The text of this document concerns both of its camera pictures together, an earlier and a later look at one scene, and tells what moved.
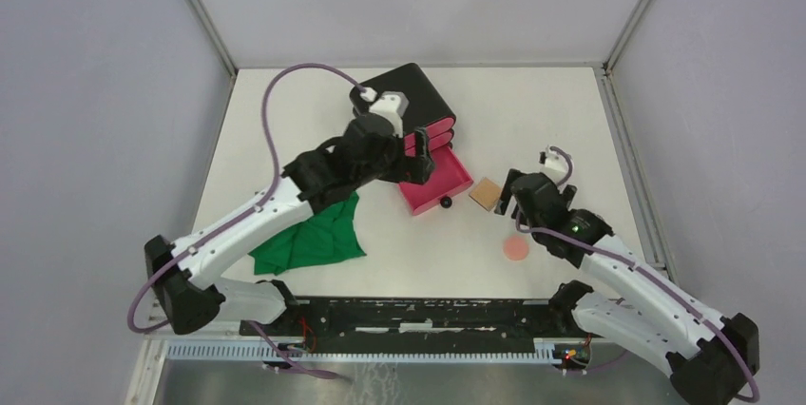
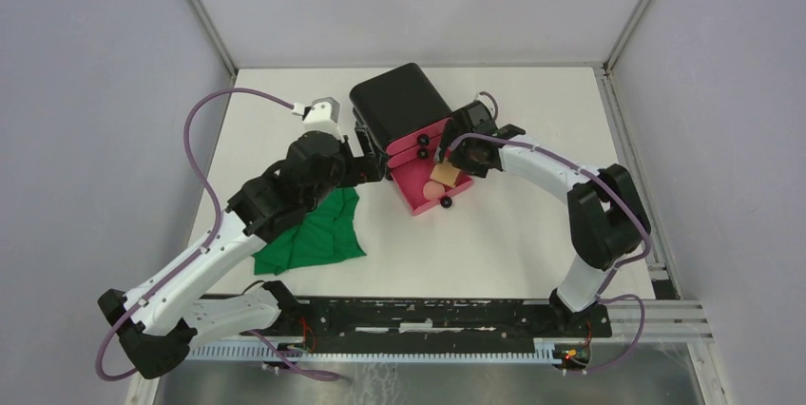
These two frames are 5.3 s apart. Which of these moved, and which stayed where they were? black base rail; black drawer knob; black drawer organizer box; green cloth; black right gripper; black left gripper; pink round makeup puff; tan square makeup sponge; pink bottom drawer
Moved: tan square makeup sponge; black left gripper; pink round makeup puff; black right gripper
Stayed: black drawer organizer box; green cloth; black drawer knob; black base rail; pink bottom drawer
